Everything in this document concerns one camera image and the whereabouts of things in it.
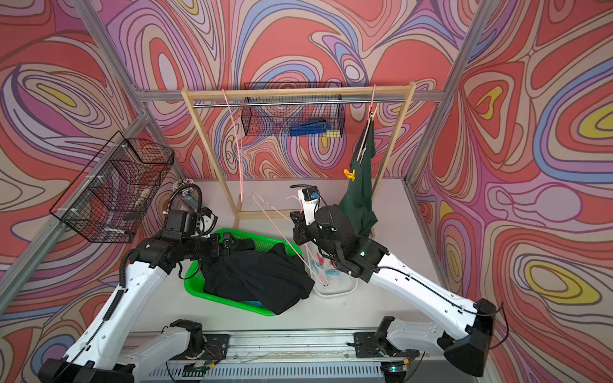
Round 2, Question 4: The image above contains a green plastic basket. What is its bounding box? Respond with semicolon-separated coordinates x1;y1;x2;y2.
184;228;303;317

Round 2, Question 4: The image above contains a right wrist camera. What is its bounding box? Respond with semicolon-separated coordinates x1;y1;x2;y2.
298;186;319;226

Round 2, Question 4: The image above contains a wooden clothes rack frame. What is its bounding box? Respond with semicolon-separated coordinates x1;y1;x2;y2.
180;82;418;224

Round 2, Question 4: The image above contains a black wire basket wall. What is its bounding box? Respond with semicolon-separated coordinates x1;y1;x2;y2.
49;132;175;244
240;94;346;138

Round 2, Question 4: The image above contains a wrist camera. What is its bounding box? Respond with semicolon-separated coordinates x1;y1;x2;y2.
197;207;218;236
298;186;319;226

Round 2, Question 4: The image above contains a clear pencil cup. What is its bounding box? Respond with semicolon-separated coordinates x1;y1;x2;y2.
172;179;197;197

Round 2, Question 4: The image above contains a black wire basket left wall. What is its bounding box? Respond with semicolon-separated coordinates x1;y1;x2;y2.
49;132;175;244

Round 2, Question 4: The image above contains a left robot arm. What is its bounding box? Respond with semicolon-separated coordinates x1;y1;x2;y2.
38;184;222;382

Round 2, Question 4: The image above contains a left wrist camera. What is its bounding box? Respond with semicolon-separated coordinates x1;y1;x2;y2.
197;207;218;236

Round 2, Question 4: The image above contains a black t-shirt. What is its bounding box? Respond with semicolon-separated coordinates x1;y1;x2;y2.
201;244;314;315

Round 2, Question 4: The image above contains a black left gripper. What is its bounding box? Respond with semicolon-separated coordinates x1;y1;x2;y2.
181;230;240;261

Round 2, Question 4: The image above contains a pink hanger of green shirt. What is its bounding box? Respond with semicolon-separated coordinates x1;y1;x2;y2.
356;86;378;163

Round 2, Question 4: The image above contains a dark green t-shirt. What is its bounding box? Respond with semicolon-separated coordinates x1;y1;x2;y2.
340;122;378;237

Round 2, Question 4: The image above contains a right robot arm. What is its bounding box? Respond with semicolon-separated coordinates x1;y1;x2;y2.
290;205;499;377

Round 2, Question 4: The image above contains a pink hanger of black shirt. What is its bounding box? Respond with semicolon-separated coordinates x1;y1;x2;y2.
252;192;329;287

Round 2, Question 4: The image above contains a pink hanger of teal shirt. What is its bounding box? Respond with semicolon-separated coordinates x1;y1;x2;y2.
221;89;244;203

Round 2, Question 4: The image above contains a black wire basket back wall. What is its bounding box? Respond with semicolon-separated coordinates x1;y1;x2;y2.
240;94;346;138

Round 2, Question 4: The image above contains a metal hanging rod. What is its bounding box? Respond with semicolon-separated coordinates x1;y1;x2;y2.
194;99;405;109

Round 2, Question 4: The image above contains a white plastic tray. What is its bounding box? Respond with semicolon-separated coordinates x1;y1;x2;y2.
312;255;358;298

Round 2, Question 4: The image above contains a blue item in basket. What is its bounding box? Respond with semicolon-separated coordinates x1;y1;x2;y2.
289;120;331;137

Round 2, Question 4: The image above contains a yellow plastic clothespin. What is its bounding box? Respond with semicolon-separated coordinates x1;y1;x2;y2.
343;169;356;182

